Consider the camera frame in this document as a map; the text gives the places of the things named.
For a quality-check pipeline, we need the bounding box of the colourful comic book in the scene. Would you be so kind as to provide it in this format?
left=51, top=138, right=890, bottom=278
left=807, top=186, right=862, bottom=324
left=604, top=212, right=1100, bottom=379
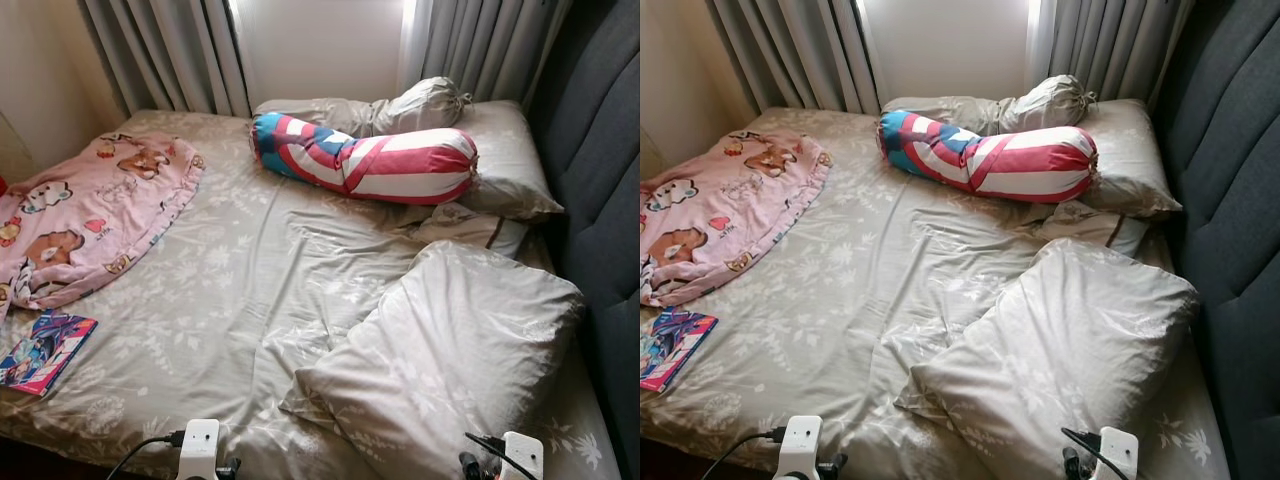
left=640, top=305, right=720, bottom=395
left=0, top=309, right=100, bottom=399

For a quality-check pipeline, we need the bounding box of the large beige floral pillow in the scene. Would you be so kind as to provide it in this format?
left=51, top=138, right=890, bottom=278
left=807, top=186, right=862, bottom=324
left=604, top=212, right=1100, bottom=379
left=279, top=239, right=587, bottom=480
left=894, top=237, right=1202, bottom=480

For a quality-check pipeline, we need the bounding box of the bed with beige floral sheet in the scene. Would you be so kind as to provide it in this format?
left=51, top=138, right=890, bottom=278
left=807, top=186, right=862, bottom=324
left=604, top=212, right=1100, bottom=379
left=0, top=104, right=622, bottom=480
left=640, top=104, right=1237, bottom=480

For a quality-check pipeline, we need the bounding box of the small white cartoon pillow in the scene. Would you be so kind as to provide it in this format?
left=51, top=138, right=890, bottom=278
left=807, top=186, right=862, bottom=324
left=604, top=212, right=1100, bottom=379
left=1029, top=199, right=1152, bottom=260
left=404, top=202, right=532, bottom=262

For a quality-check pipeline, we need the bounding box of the pink cartoon blanket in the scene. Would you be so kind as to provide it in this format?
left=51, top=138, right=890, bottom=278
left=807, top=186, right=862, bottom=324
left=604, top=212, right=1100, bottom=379
left=0, top=132, right=207, bottom=322
left=640, top=129, right=834, bottom=310

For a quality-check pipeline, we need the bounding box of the dark grey padded headboard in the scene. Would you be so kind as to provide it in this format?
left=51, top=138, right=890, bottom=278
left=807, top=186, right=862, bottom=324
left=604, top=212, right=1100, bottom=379
left=1149, top=0, right=1280, bottom=480
left=524, top=0, right=641, bottom=480

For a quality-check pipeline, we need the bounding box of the red white blue bolster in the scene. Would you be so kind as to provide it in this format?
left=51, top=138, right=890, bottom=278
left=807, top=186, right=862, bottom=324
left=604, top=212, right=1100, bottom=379
left=877, top=109, right=1100, bottom=205
left=249, top=111, right=480, bottom=207

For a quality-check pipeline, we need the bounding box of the grey curtain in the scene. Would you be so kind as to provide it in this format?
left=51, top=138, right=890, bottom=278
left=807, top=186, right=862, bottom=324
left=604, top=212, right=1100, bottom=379
left=704, top=0, right=882, bottom=114
left=399, top=0, right=572, bottom=107
left=1027, top=0, right=1197, bottom=107
left=77, top=0, right=252, bottom=120

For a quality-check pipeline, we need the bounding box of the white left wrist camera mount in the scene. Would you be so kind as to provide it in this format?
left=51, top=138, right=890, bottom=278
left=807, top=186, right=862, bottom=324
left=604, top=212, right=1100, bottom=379
left=178, top=419, right=222, bottom=480
left=780, top=415, right=824, bottom=480

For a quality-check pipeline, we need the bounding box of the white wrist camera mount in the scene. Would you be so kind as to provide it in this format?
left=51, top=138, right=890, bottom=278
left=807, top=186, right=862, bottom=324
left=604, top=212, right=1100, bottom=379
left=500, top=431, right=545, bottom=480
left=780, top=415, right=824, bottom=480
left=1098, top=427, right=1142, bottom=480
left=178, top=419, right=222, bottom=480

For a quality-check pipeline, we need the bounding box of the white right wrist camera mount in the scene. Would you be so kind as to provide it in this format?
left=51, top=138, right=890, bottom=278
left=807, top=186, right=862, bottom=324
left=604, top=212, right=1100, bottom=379
left=500, top=431, right=545, bottom=480
left=1098, top=427, right=1142, bottom=480

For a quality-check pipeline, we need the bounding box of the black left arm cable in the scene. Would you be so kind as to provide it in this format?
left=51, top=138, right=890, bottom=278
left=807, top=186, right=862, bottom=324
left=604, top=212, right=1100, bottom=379
left=104, top=429, right=187, bottom=480
left=699, top=426, right=787, bottom=480

